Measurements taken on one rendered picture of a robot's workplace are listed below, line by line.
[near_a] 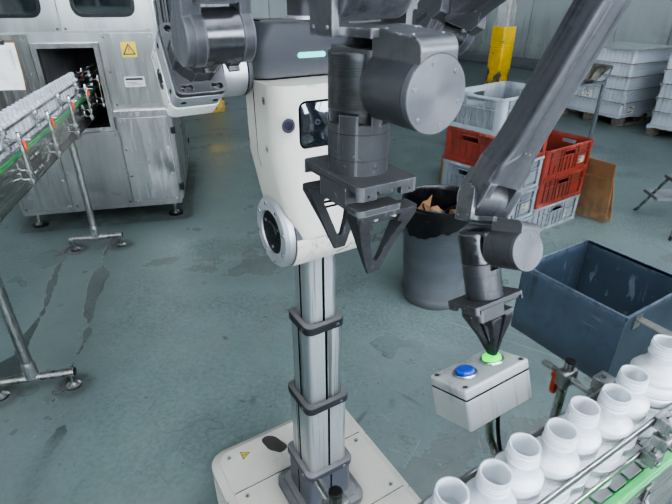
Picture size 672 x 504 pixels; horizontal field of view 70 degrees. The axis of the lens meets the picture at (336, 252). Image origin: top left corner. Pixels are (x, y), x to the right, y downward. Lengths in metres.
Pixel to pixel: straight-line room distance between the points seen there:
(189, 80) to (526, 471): 0.75
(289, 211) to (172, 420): 1.53
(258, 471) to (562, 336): 1.03
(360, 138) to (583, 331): 1.11
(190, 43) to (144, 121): 3.30
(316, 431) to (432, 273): 1.56
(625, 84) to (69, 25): 6.67
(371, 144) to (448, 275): 2.36
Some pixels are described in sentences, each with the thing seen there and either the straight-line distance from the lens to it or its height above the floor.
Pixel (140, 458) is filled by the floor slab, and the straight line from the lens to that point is 2.23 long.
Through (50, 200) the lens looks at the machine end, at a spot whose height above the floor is 0.23.
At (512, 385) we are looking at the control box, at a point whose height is 1.10.
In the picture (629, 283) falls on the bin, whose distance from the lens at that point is 1.70.
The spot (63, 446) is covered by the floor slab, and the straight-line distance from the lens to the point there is 2.41.
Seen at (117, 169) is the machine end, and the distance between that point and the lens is 4.15.
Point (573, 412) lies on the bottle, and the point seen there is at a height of 1.16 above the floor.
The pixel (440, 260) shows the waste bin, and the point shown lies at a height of 0.35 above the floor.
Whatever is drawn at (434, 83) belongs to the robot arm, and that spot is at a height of 1.58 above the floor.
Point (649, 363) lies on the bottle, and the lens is 0.85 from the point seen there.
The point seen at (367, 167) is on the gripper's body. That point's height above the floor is 1.50.
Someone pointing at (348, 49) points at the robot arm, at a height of 1.59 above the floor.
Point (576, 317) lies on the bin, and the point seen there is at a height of 0.88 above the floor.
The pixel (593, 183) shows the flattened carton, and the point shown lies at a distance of 4.40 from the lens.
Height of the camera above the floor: 1.63
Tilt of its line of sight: 28 degrees down
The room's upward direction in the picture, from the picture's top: straight up
